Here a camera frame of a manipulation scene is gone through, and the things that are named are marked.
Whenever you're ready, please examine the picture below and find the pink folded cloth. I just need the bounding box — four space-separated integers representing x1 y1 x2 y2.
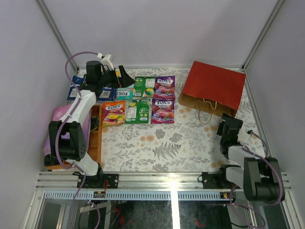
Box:
43 104 92 156

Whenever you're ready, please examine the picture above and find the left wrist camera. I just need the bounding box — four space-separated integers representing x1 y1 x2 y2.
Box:
97 53 114 70

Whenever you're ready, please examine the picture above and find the small purple candy pack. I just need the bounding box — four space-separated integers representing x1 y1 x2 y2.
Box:
153 75 175 99

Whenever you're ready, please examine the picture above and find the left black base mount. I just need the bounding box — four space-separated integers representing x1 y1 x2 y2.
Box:
82 174 119 189

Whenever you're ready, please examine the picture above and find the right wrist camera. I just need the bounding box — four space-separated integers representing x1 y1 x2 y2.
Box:
238 130 253 145

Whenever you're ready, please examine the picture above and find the wooden organizer tray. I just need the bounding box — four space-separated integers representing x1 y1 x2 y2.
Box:
43 105 102 170

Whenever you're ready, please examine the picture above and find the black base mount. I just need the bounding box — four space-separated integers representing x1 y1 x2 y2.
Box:
82 174 119 189
197 171 233 189

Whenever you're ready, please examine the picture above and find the blue chips bag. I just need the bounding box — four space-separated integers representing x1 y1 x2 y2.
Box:
67 75 117 101

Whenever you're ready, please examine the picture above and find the green Fox's candy bag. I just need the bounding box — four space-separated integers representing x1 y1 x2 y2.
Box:
116 87 133 100

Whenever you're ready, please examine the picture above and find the white slotted cable duct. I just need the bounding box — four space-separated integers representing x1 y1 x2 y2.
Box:
45 190 230 201

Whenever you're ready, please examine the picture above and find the purple Fox's berries bag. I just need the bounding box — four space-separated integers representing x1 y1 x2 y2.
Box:
151 99 174 124

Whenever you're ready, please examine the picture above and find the green snack bag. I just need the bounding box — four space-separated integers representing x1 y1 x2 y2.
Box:
125 99 150 124
133 77 156 98

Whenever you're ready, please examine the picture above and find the orange candy bag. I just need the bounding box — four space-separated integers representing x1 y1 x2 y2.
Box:
102 101 126 127

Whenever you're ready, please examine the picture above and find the floral table mat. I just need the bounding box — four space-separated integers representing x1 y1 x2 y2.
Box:
71 68 274 173

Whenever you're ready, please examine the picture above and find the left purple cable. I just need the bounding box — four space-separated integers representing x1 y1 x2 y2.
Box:
54 52 103 229

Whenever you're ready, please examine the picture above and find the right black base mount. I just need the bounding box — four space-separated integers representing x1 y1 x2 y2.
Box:
197 171 233 189

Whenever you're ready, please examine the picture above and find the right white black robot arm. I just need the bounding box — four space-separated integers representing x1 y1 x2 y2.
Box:
217 113 285 205

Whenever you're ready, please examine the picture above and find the aluminium front rail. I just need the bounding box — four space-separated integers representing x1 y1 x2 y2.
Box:
35 171 293 191

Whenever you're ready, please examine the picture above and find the red paper bag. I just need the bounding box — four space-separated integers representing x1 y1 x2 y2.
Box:
178 61 246 118

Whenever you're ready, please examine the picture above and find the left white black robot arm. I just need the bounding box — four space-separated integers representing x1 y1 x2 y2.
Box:
48 61 135 188

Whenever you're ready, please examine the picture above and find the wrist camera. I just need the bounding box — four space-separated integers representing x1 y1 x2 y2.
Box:
238 130 253 145
97 53 114 70

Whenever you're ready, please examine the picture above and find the dark patterned cloth in tray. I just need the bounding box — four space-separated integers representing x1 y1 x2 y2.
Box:
91 116 99 132

